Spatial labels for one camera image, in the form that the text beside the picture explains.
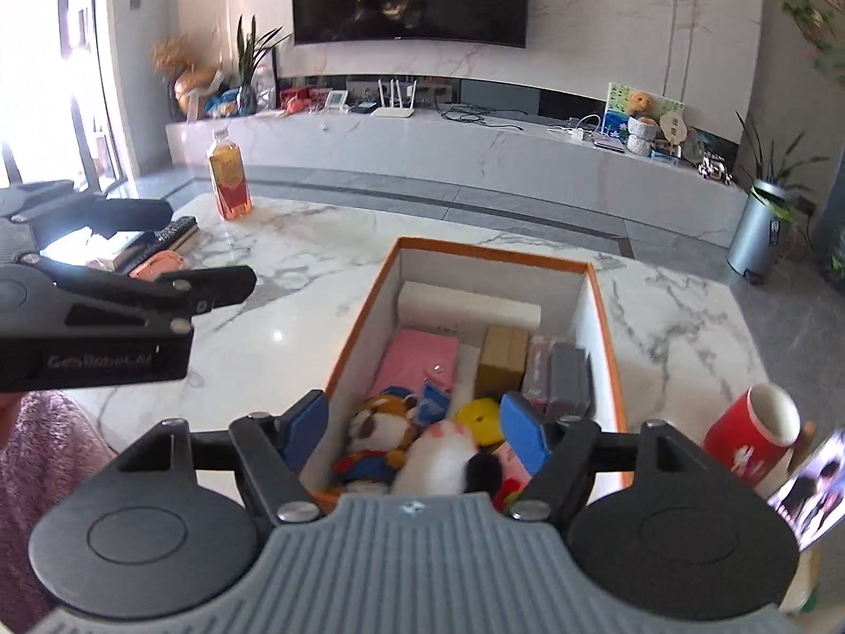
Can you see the green leafy floor plant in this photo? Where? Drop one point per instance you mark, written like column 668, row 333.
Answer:
column 772, row 165

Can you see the white foam block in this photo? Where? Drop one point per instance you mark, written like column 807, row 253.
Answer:
column 462, row 310

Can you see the orange cardboard box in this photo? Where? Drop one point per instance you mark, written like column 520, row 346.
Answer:
column 607, row 356

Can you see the pink cloth pouch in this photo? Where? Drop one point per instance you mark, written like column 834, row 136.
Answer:
column 416, row 363

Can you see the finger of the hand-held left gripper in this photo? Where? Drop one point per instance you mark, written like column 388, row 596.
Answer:
column 132, row 214
column 211, row 287

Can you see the small white desk clock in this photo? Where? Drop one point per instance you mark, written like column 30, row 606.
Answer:
column 336, row 99

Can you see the white and black plush toy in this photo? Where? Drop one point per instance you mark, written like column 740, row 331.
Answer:
column 442, row 456

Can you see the golden gourd vase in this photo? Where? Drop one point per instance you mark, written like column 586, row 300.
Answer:
column 195, row 92

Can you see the red mug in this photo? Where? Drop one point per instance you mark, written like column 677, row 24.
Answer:
column 746, row 436

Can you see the flower painting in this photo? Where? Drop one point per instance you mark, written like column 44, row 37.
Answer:
column 615, row 112

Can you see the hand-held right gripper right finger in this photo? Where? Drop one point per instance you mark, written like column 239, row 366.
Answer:
column 525, row 432

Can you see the white router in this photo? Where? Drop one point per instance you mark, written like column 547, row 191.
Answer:
column 394, row 105

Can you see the smartphone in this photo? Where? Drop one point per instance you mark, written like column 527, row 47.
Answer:
column 815, row 495

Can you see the hanging green vines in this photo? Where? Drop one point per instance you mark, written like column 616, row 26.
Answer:
column 818, row 33

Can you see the brown teddy bear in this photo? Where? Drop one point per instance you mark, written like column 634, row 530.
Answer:
column 640, row 105

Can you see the small brown cardboard box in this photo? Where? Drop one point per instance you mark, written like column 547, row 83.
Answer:
column 502, row 360

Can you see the dried yellow flowers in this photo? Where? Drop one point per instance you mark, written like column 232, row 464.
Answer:
column 173, row 56

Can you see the round paper fan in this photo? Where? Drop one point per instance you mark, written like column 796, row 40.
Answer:
column 673, row 127

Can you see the green plant in vase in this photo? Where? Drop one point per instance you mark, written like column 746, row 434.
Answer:
column 251, row 66

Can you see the black and white toy cow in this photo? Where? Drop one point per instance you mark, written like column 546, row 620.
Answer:
column 714, row 172

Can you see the orange drink bottle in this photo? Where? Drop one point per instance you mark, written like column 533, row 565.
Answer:
column 230, row 178

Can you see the dark grey box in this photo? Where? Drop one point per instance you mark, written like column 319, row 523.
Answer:
column 571, row 380

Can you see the silver trash can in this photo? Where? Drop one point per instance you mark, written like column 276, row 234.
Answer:
column 756, row 238

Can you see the black remote control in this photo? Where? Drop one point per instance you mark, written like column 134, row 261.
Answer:
column 165, row 238

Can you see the marble television console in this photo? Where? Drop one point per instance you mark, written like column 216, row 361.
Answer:
column 462, row 152

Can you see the pink photo card box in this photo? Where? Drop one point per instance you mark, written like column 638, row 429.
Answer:
column 536, row 370

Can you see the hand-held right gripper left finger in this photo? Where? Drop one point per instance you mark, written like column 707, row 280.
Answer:
column 305, row 429

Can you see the yellow plastic case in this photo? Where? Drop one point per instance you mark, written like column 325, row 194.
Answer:
column 478, row 419

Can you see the purple fluffy blanket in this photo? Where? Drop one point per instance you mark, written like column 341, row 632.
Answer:
column 46, row 462

